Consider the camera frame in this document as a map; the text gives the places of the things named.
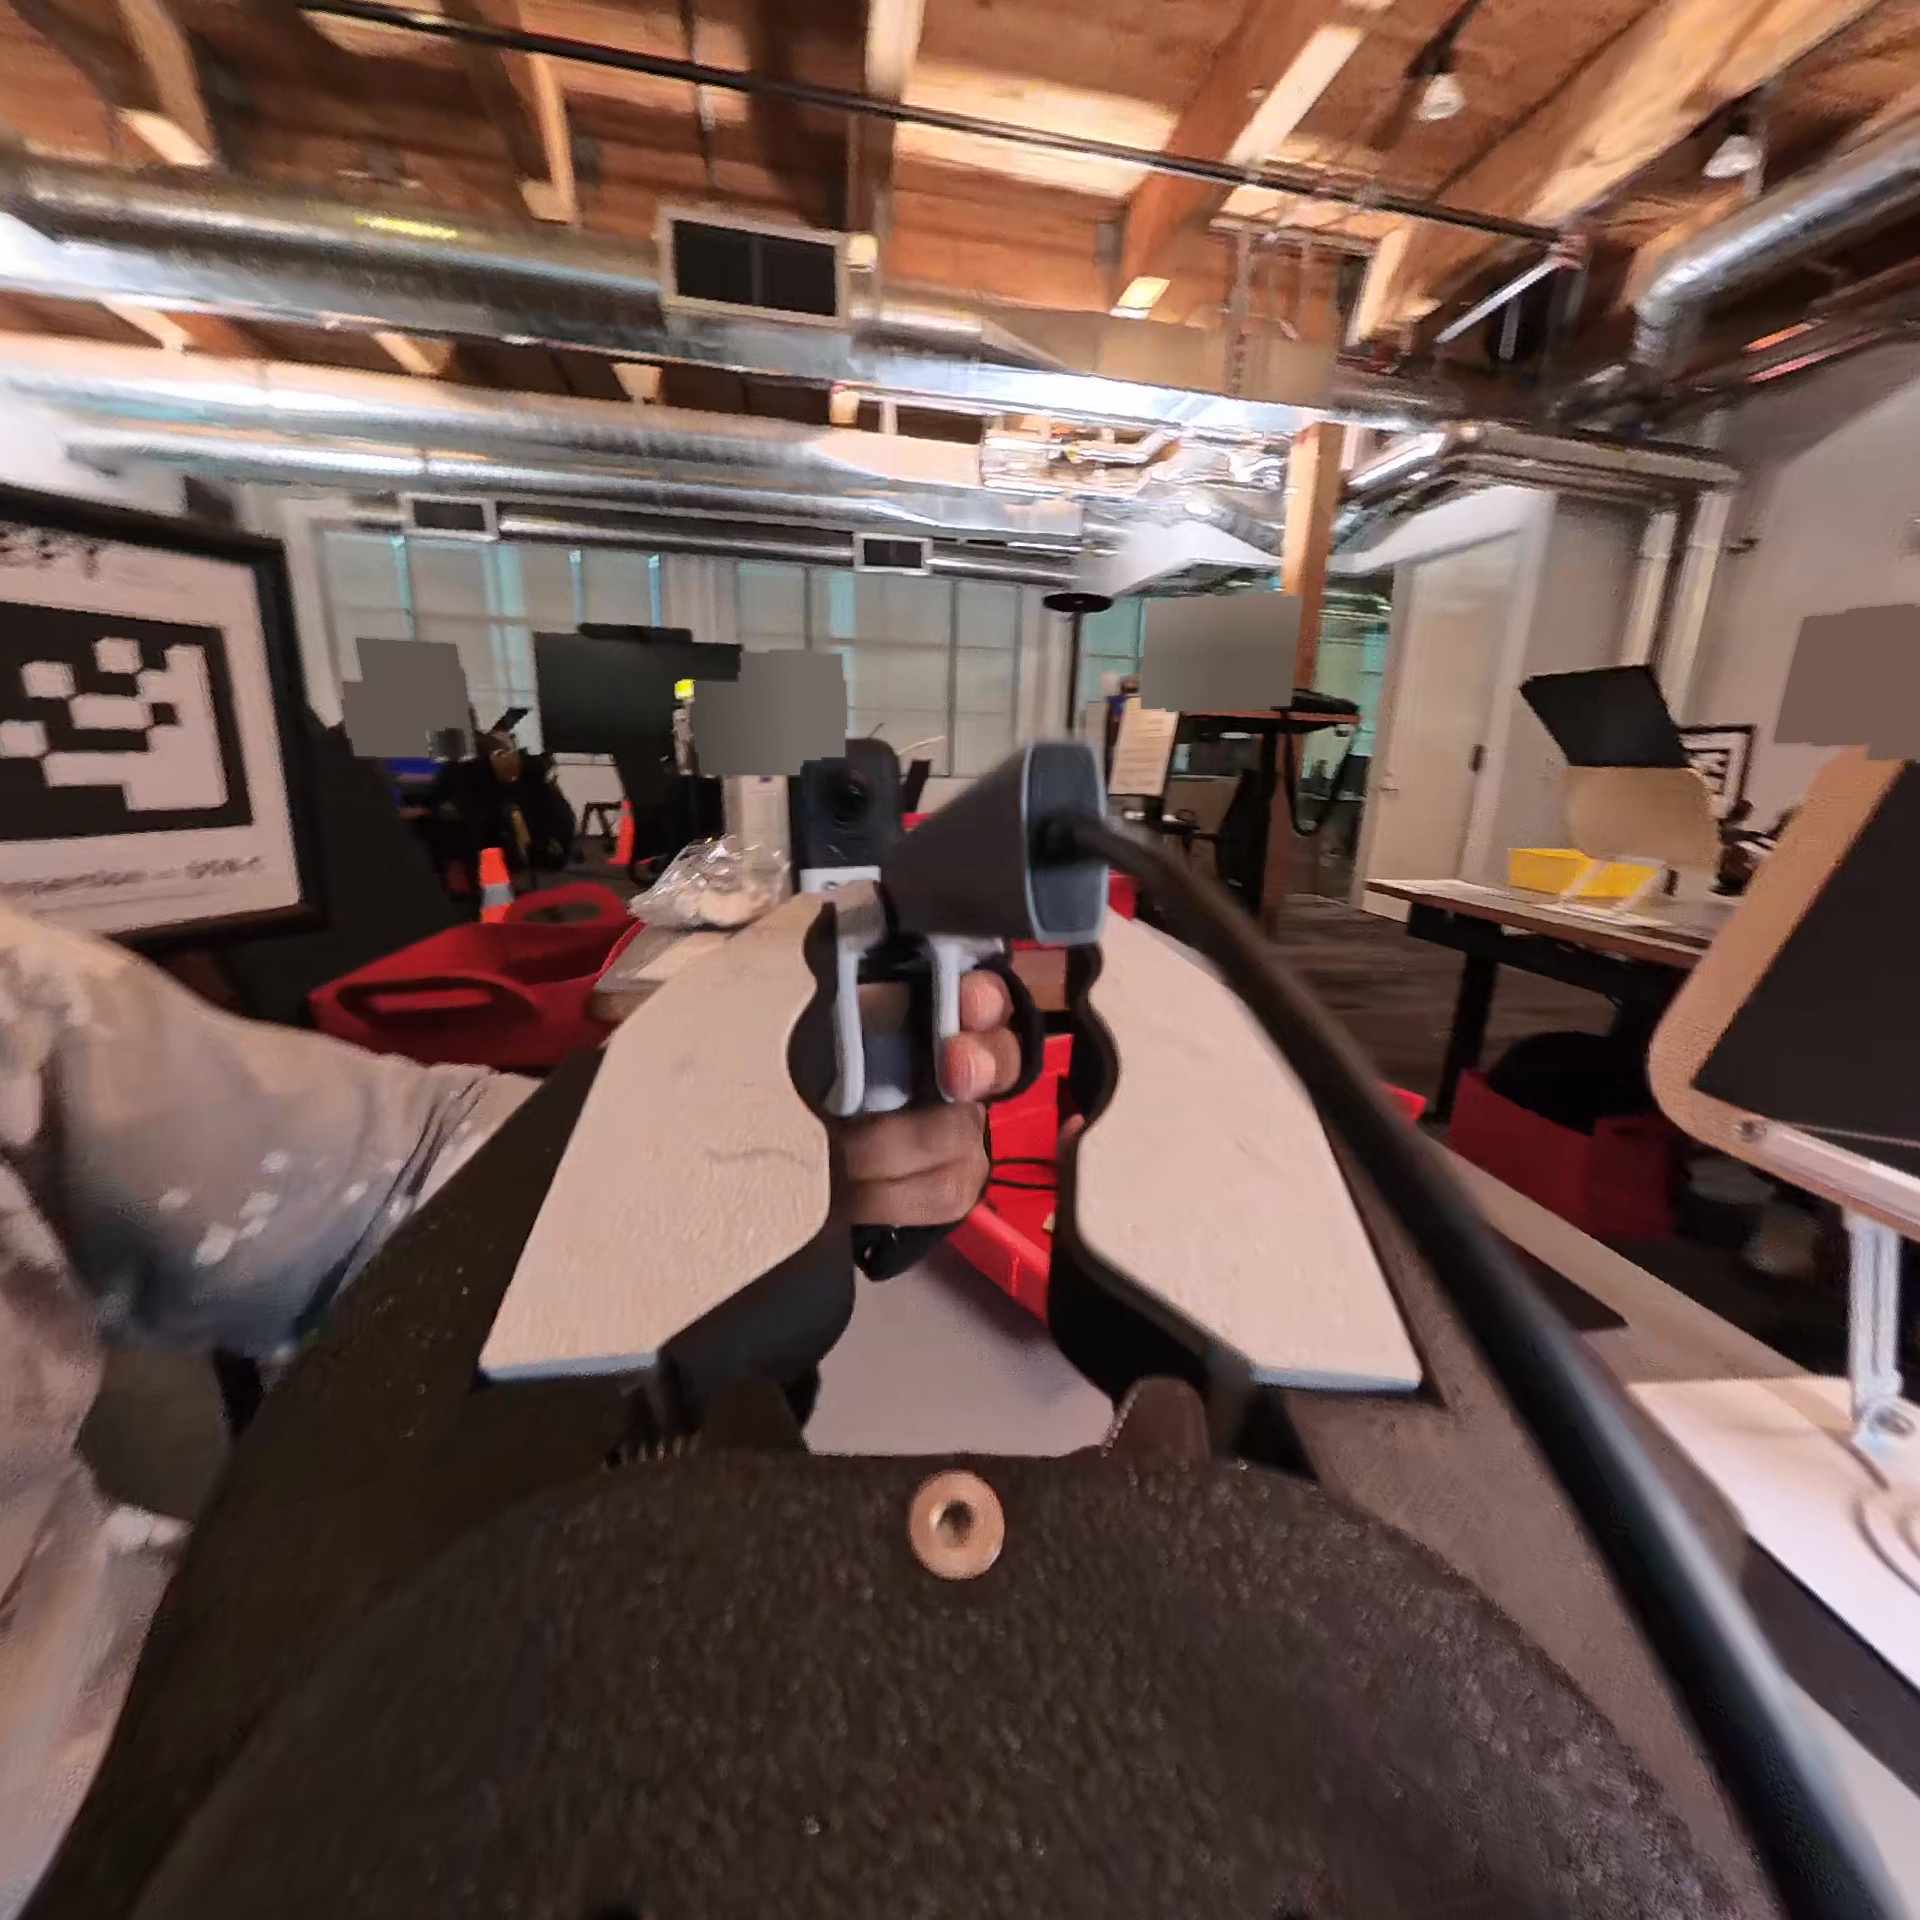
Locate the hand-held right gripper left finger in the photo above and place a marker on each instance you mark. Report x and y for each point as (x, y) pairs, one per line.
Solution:
(674, 1170)

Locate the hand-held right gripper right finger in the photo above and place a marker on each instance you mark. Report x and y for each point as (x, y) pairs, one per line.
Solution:
(1215, 1185)

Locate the person's left hand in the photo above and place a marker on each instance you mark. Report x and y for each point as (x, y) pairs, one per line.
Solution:
(914, 1170)

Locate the clear plastic bag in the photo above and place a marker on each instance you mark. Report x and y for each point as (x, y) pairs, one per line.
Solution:
(704, 891)

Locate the red plastic basket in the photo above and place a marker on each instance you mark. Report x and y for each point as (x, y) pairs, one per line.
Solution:
(450, 1021)

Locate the black floor lamp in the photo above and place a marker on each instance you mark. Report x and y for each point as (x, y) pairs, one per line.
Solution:
(1076, 603)

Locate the orange traffic cone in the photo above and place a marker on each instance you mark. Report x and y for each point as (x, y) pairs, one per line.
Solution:
(495, 891)

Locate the red storage box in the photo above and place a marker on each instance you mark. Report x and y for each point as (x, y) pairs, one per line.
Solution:
(1559, 1170)

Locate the wooden table with black legs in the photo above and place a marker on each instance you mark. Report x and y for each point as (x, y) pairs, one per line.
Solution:
(1499, 907)

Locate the black standing desk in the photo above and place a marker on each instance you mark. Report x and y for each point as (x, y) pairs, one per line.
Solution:
(1260, 717)

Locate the yellow plastic bin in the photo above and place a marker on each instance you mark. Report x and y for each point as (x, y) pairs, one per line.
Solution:
(1552, 869)
(1627, 883)

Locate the white door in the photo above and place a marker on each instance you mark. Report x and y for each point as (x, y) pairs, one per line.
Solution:
(1470, 704)

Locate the ceiling air vent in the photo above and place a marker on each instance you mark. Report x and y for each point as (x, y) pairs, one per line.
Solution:
(751, 267)

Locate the black board on pale stand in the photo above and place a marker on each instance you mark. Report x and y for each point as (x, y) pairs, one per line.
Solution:
(1604, 717)

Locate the black board with wooden edge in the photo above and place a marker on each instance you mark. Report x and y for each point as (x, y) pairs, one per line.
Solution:
(1828, 1037)

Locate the white board stand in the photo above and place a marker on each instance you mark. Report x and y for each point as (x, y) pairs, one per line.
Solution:
(1873, 1319)

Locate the framed tag poster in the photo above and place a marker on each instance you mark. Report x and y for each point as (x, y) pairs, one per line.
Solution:
(136, 721)

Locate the silver air duct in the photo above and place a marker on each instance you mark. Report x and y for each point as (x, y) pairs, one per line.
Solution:
(1724, 255)
(299, 255)

